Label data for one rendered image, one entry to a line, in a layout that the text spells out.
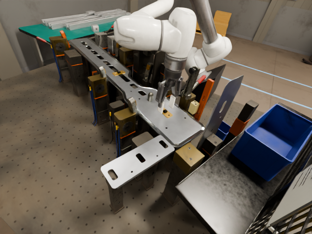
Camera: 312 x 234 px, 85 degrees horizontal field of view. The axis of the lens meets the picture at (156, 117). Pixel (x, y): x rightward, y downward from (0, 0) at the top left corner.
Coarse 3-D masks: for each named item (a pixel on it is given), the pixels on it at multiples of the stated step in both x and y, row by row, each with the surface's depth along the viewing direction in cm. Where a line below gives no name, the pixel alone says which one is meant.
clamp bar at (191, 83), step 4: (192, 68) 80; (196, 68) 82; (192, 72) 81; (196, 72) 82; (192, 76) 85; (196, 76) 84; (188, 80) 87; (192, 80) 85; (188, 84) 88; (192, 84) 86; (184, 88) 90; (188, 88) 89; (192, 88) 88; (184, 92) 91; (188, 92) 88
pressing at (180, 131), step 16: (80, 48) 134; (96, 48) 138; (96, 64) 118; (112, 64) 121; (112, 80) 105; (128, 96) 95; (144, 96) 96; (144, 112) 86; (176, 112) 89; (160, 128) 79; (176, 128) 80; (192, 128) 81; (176, 144) 73
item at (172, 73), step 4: (164, 72) 72; (168, 72) 70; (172, 72) 69; (176, 72) 69; (180, 72) 70; (168, 76) 71; (172, 76) 70; (176, 76) 70; (180, 76) 72; (168, 80) 72; (172, 80) 74; (176, 80) 76; (168, 84) 74
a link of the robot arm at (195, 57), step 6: (192, 48) 138; (192, 54) 137; (198, 54) 136; (192, 60) 138; (198, 60) 137; (204, 60) 136; (186, 66) 143; (192, 66) 140; (198, 66) 139; (204, 66) 140
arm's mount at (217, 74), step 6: (222, 66) 149; (216, 72) 140; (222, 72) 156; (210, 78) 133; (216, 78) 136; (204, 84) 136; (216, 84) 156; (198, 90) 141; (180, 96) 154; (198, 96) 144; (210, 96) 154; (198, 102) 147
